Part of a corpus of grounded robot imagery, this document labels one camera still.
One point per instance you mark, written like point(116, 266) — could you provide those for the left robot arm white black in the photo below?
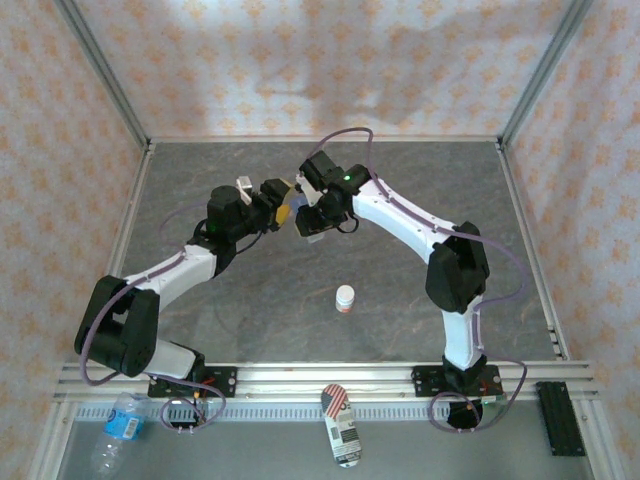
point(115, 340)

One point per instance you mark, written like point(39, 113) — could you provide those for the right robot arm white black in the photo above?
point(400, 216)

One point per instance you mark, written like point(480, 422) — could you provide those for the flag print can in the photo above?
point(340, 425)

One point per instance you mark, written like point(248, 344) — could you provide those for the clear plastic water bottle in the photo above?
point(122, 425)

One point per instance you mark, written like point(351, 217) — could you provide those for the aluminium rear rail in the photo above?
point(225, 139)

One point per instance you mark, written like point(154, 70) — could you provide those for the aluminium side rail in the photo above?
point(530, 225)
point(127, 225)

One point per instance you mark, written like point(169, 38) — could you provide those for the long aluminium base rail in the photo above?
point(325, 372)

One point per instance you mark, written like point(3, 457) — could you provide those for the aluminium frame post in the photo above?
point(105, 75)
point(545, 70)

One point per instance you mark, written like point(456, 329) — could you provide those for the black slotted bracket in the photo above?
point(560, 420)

